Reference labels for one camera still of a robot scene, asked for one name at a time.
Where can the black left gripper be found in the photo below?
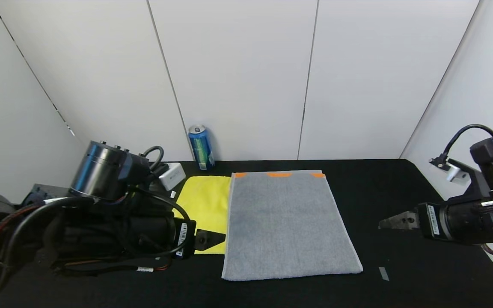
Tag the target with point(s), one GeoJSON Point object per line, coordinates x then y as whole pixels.
{"type": "Point", "coordinates": [184, 238]}

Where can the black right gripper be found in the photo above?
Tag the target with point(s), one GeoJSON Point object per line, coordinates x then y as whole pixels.
{"type": "Point", "coordinates": [429, 220]}

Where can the grey towel with orange marks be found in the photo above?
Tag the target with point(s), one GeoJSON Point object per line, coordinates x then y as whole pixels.
{"type": "Point", "coordinates": [289, 226]}

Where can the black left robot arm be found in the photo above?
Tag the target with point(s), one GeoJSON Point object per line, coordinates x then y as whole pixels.
{"type": "Point", "coordinates": [101, 171]}

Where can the yellow towel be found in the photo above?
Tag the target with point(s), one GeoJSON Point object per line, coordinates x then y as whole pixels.
{"type": "Point", "coordinates": [206, 201]}

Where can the long grey tape strip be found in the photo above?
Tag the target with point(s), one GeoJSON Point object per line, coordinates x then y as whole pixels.
{"type": "Point", "coordinates": [383, 273]}

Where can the blue drink can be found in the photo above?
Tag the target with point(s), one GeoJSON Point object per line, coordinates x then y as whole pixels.
{"type": "Point", "coordinates": [201, 149]}

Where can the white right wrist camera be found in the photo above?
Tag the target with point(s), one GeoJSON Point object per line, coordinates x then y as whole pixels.
{"type": "Point", "coordinates": [456, 174]}

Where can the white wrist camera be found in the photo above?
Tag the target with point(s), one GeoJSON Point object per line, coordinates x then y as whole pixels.
{"type": "Point", "coordinates": [456, 174]}
{"type": "Point", "coordinates": [173, 176]}

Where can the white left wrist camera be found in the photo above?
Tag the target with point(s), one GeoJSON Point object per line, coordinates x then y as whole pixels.
{"type": "Point", "coordinates": [173, 176]}

